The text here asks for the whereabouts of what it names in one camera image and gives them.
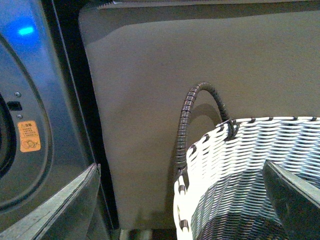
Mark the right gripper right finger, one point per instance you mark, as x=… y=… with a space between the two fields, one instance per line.
x=295 y=201

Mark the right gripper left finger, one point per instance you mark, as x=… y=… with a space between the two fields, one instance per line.
x=65 y=216

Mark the grey front-load washing machine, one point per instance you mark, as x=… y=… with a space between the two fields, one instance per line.
x=40 y=81

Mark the white woven laundry basket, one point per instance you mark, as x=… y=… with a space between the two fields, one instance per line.
x=224 y=196

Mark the orange warning sticker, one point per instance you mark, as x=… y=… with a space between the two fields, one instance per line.
x=29 y=136

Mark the dark wrapped basket handle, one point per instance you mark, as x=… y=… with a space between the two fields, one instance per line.
x=180 y=159

